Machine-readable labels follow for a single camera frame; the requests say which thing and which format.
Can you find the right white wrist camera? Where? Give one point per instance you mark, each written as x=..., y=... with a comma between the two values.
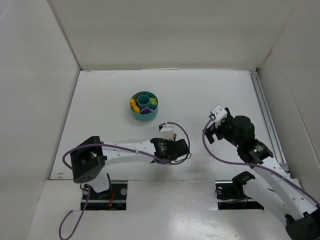
x=217, y=115

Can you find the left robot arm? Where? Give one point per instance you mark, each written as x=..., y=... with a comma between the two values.
x=91, y=157

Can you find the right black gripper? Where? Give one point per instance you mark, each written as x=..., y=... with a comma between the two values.
x=217, y=130

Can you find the green lego brick 2x2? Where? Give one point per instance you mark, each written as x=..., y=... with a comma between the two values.
x=153, y=101

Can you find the aluminium rail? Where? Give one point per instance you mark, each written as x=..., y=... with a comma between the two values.
x=269, y=124

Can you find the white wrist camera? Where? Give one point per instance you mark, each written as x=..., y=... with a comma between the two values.
x=166, y=131
x=217, y=115

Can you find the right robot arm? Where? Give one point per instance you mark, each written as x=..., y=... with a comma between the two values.
x=269, y=185

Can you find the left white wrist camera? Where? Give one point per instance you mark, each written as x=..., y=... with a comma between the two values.
x=166, y=131

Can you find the teal divided round container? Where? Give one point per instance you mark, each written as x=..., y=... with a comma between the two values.
x=144, y=106

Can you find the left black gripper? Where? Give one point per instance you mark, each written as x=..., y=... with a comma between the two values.
x=182, y=146

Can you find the purple arch lego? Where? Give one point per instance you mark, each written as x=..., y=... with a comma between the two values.
x=146, y=110

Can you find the yellow lego brick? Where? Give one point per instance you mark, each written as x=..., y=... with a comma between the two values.
x=134, y=106

